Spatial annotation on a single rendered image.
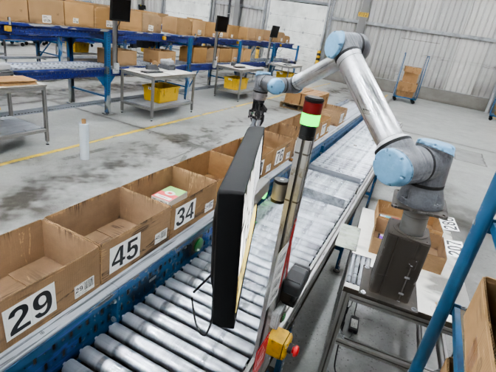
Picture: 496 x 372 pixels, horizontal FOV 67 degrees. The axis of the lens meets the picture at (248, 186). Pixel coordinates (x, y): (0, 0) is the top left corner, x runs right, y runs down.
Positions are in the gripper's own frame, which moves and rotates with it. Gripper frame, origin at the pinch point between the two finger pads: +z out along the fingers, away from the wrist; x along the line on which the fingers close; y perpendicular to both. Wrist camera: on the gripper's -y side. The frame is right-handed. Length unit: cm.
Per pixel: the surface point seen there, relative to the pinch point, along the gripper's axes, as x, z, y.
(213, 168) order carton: -17.0, 26.3, 18.5
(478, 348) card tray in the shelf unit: 103, -22, 162
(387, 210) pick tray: 92, 41, -34
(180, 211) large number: 4, 19, 91
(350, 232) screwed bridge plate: 75, 44, 8
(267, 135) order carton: -11, 19, -60
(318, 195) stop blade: 46, 42, -26
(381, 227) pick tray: 91, 40, -3
